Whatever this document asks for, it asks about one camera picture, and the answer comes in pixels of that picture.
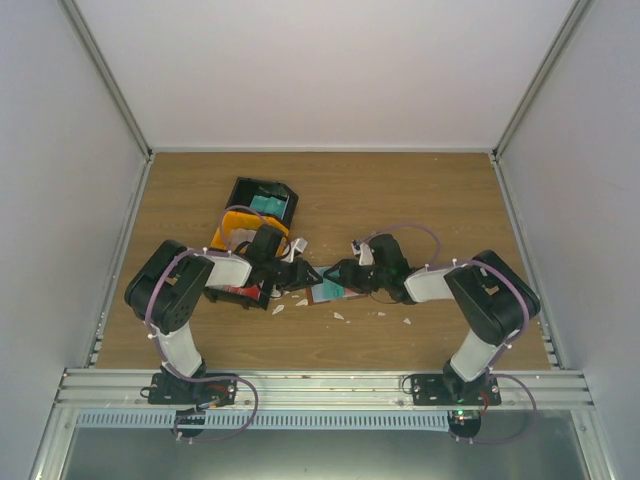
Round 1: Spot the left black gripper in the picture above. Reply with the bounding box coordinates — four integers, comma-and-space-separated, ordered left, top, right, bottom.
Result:
265, 257, 323, 293

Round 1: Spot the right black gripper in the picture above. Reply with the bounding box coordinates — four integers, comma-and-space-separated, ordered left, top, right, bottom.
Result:
324, 259, 389, 294

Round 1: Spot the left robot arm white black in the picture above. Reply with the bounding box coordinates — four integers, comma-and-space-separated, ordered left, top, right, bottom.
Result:
124, 224, 323, 404

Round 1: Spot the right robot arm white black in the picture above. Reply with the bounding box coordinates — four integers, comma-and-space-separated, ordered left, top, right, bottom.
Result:
323, 234, 541, 405

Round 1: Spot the red cards stack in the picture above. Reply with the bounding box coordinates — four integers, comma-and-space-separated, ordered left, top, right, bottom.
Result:
220, 286, 262, 300

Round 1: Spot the black bin with teal cards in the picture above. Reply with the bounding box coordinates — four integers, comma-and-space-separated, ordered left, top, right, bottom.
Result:
226, 177, 299, 229

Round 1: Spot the orange bin with white cards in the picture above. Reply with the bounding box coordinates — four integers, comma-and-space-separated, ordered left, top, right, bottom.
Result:
210, 210, 290, 250

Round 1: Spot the black bin with red cards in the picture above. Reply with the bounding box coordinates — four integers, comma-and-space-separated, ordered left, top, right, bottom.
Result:
203, 285, 271, 310

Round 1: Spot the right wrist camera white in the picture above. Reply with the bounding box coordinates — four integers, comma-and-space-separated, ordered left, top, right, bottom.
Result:
351, 240, 375, 266

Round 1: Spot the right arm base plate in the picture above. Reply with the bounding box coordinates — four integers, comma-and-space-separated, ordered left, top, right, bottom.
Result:
400, 373, 502, 407

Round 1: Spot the grey slotted cable duct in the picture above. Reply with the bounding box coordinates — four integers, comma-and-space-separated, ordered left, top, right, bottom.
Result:
76, 409, 449, 432

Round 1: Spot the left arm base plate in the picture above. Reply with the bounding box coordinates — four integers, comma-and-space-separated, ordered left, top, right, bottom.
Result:
140, 370, 237, 406

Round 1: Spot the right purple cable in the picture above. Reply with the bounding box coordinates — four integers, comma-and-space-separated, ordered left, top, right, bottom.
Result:
362, 223, 532, 371

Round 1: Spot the aluminium front rail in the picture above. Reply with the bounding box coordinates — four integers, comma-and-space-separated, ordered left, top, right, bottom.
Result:
55, 369, 594, 411

